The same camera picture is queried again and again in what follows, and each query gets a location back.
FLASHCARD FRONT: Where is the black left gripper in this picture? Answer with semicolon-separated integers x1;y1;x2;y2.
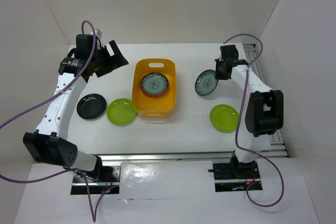
90;40;127;78

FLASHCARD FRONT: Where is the blue floral plate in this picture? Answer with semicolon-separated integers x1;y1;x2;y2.
195;69;218;96
140;72;169;94

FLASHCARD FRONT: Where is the black plate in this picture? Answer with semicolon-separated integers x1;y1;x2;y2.
76;93;107;120

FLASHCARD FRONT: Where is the orange plate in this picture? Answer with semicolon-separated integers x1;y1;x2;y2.
142;92;167;98

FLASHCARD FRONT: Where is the green plate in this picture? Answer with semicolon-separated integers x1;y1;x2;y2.
209;104;239;133
107;98;137;126

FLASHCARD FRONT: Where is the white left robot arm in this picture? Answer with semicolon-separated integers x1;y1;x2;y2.
23;36;128;182

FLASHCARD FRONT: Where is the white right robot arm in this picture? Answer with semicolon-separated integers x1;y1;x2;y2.
215;45;284;179

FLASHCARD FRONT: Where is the yellow plastic bin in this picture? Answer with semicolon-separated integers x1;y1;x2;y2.
132;58;176;118

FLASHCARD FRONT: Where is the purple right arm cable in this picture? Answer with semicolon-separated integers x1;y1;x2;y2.
223;34;286;208

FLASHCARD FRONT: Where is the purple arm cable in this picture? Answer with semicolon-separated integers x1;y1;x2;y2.
0;19;112;222
223;34;286;208

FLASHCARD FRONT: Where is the aluminium rail right side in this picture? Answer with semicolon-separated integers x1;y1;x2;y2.
243;44;288;157

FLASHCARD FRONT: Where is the aluminium rail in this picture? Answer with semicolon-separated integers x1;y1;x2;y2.
243;44;288;157
97;152;232;163

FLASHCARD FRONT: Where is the aluminium rail front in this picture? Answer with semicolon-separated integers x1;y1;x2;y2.
97;152;232;163

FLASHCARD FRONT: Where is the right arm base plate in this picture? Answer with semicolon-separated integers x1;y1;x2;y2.
208;163;263;193

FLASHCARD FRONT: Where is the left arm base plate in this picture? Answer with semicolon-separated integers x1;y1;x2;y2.
70;165;121;195

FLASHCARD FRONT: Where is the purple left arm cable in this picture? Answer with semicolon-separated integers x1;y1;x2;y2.
0;19;112;222

